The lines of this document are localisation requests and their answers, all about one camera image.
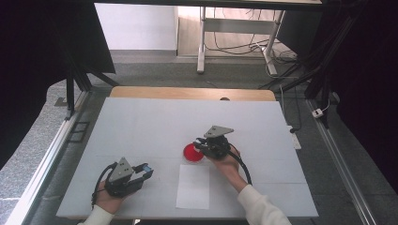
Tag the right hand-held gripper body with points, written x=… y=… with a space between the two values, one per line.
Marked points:
x=217 y=148

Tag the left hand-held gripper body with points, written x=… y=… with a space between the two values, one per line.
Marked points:
x=120 y=187

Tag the round red ink pad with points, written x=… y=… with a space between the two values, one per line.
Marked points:
x=189 y=153

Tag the white paper sheet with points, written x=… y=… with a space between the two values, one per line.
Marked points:
x=193 y=190

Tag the person's left hand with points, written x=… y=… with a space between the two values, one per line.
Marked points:
x=108 y=203

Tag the person's right hand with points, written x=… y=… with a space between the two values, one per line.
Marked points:
x=230 y=167

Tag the white table cover board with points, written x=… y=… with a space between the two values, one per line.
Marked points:
x=150 y=125

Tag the wooden table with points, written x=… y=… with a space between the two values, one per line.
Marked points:
x=187 y=93

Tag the black metal stand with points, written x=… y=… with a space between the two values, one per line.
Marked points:
x=316 y=84
x=70 y=93

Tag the white plug adapter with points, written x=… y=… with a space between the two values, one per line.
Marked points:
x=317 y=113

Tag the black curtain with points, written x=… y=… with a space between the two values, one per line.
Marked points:
x=369 y=93
x=25 y=62

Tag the aluminium floor rail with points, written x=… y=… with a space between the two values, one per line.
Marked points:
x=341 y=175
x=43 y=168

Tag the white desk frame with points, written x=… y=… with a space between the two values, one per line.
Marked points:
x=237 y=25

